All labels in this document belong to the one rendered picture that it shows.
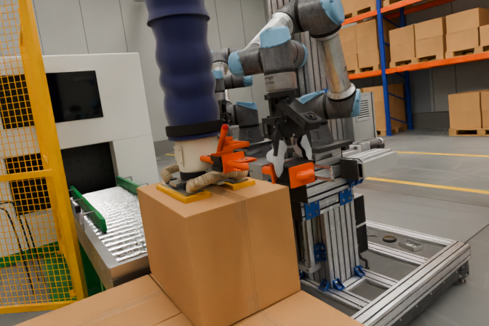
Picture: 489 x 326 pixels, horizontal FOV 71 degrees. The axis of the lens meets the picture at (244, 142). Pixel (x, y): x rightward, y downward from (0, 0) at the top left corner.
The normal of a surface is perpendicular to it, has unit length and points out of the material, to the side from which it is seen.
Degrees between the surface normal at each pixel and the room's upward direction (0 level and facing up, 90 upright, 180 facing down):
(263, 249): 90
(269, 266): 90
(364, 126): 90
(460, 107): 90
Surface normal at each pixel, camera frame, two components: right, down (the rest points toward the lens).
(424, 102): -0.80, 0.17
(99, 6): 0.58, 0.02
